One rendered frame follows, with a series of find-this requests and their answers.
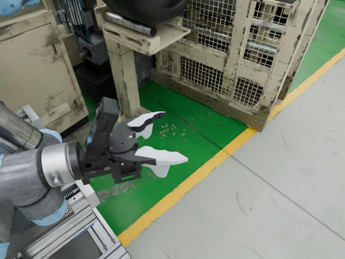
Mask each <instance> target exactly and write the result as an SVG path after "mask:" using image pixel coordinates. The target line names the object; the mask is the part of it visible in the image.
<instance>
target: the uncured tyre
mask: <svg viewBox="0 0 345 259"><path fill-rule="evenodd" d="M102 1H103V2H104V3H105V4H106V5H107V6H108V7H109V8H110V9H111V10H113V11H114V12H115V13H117V14H119V15H121V16H124V17H127V18H129V19H132V20H135V21H138V22H141V23H144V24H151V25H163V24H166V23H168V22H170V21H172V20H173V19H174V18H175V17H177V16H178V15H179V14H180V13H181V12H182V11H183V10H184V9H185V7H186V6H187V5H188V3H189V2H190V0H102Z"/></svg>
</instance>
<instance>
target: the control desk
mask: <svg viewBox="0 0 345 259"><path fill-rule="evenodd" d="M51 10H52V8H51V5H50V2H49V0H40V2H39V3H38V4H37V5H34V6H21V8H20V10H19V11H18V12H16V13H14V14H12V15H11V16H0V101H1V100H2V101H3V102H4V104H5V105H6V107H7V108H8V109H10V110H11V111H13V112H15V111H17V110H20V109H22V107H23V106H25V105H27V104H29V105H30V106H31V108H32V109H33V110H34V112H35V113H36V114H37V116H38V117H39V118H40V120H41V121H42V124H43V126H44V127H45V129H50V130H52V131H56V132H58V133H59V134H60V135H61V137H62V140H64V139H65V138H66V137H68V136H69V135H71V134H72V133H74V132H75V131H77V130H78V129H80V128H81V127H82V126H84V125H85V124H87V123H88V122H89V119H88V116H87V115H89V113H88V110H87V107H86V104H85V101H84V99H83V96H82V93H81V90H80V87H79V85H78V82H77V79H76V77H75V74H74V71H73V68H72V65H71V62H70V59H69V56H68V53H67V51H66V48H65V45H64V42H63V39H62V37H61V34H60V31H59V28H58V25H57V23H56V20H55V17H54V14H53V12H52V11H51Z"/></svg>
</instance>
